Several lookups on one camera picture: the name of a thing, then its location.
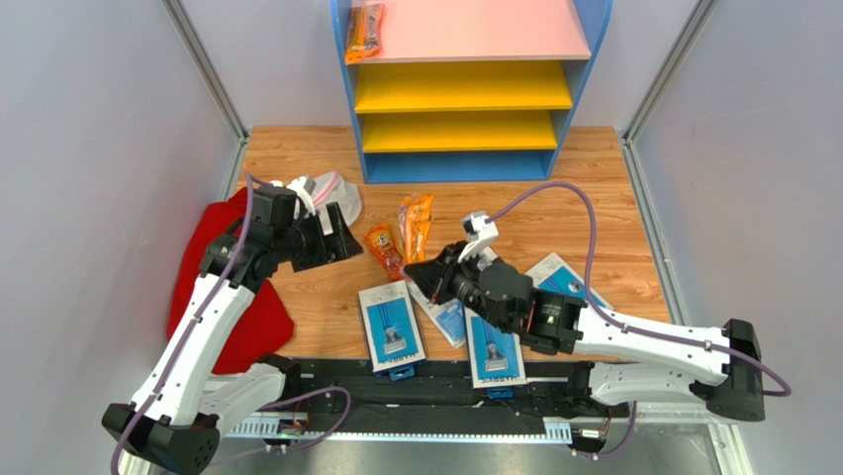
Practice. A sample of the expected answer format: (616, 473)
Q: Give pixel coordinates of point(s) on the white blue Harry's box left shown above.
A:
(392, 334)

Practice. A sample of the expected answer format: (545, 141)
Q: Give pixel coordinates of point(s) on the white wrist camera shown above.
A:
(480, 230)
(303, 186)

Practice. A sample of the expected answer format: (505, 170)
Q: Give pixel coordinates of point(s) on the white blue harry's box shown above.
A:
(392, 334)
(495, 358)

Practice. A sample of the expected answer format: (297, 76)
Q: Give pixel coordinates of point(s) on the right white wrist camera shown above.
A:
(480, 230)

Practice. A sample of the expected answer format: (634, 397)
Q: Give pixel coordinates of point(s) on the red cloth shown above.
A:
(263, 328)

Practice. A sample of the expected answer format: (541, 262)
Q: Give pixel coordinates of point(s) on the white blue Harry's box center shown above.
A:
(495, 358)

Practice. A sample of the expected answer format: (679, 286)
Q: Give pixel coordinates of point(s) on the white mesh zip bag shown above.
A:
(332, 187)

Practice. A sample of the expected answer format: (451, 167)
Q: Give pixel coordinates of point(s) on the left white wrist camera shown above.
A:
(303, 186)

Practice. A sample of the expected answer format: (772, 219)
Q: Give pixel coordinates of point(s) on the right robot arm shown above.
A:
(715, 367)

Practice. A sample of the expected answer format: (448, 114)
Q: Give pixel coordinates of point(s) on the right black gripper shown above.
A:
(450, 274)

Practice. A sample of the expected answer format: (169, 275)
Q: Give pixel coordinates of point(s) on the orange razor pack on shelf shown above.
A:
(364, 39)

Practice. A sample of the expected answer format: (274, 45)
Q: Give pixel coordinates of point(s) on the orange BIC razor bag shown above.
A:
(382, 243)

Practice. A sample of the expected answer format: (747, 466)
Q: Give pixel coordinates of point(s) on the blue razor box right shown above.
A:
(553, 273)

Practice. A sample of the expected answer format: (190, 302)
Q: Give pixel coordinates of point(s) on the blue shelf unit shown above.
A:
(469, 90)

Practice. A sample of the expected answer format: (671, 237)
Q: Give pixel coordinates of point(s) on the clear blister razor pack left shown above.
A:
(448, 317)

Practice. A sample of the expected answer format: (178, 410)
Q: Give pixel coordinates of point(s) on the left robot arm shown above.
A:
(171, 421)

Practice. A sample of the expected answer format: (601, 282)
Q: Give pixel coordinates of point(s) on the narrow orange razor pack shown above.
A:
(415, 223)

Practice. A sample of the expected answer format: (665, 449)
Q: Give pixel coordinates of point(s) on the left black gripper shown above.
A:
(337, 246)

